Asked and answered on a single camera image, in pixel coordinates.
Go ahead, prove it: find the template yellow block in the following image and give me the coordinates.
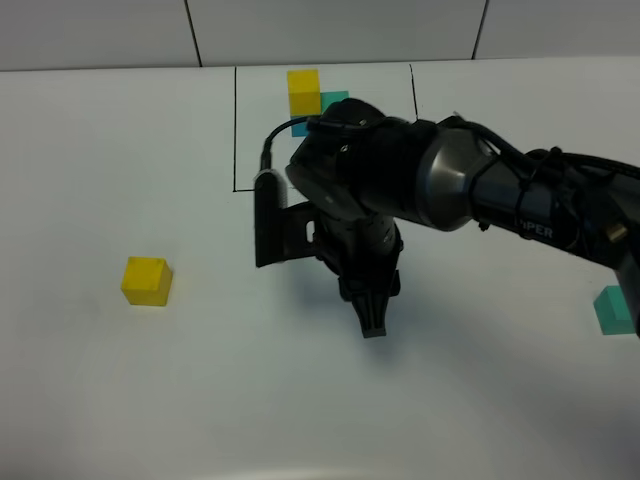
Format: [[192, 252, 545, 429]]
[[287, 69, 322, 117]]

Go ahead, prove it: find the template green block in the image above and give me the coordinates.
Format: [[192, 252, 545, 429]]
[[321, 91, 349, 113]]

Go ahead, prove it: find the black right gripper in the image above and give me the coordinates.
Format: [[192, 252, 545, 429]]
[[308, 204, 403, 338]]

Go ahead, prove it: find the green cube block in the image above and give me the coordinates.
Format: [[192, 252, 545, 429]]
[[593, 286, 636, 335]]

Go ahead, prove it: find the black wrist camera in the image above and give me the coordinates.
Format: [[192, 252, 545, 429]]
[[253, 169, 318, 268]]

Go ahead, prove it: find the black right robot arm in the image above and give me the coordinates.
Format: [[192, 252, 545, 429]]
[[286, 99, 639, 337]]

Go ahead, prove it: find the yellow cube block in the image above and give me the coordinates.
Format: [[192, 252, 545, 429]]
[[121, 257, 173, 307]]

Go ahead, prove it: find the black camera cable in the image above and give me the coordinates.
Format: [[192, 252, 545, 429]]
[[258, 115, 314, 174]]

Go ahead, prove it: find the template blue block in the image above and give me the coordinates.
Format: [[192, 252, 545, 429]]
[[290, 116, 308, 138]]

